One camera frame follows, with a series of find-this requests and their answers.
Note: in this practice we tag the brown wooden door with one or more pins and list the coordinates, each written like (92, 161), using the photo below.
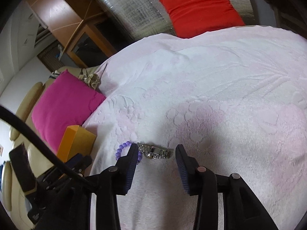
(49, 57)

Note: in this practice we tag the silver foil insulation mat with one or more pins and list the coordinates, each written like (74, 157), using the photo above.
(134, 9)

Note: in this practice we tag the white pink embossed blanket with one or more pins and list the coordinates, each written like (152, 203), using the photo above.
(215, 76)

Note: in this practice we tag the orange cardboard box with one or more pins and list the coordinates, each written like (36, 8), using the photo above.
(76, 139)

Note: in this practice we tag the beige leather sofa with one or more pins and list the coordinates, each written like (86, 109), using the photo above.
(26, 100)

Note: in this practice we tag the red pillow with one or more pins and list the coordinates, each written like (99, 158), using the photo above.
(201, 7)

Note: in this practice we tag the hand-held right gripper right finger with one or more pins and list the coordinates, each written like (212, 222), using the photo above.
(186, 172)

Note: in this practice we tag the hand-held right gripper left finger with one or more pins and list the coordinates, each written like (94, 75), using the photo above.
(130, 170)

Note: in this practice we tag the wooden cabinet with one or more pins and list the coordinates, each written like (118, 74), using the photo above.
(91, 36)

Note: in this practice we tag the pink pillow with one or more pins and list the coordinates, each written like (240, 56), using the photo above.
(64, 105)

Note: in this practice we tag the beige patterned cloth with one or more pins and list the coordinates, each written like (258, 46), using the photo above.
(92, 80)

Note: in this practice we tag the silver metal wristwatch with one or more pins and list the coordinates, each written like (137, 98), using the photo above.
(156, 151)

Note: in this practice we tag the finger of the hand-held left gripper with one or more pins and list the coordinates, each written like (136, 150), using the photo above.
(85, 163)
(75, 159)

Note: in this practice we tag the wooden pillar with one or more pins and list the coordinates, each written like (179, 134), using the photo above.
(62, 7)

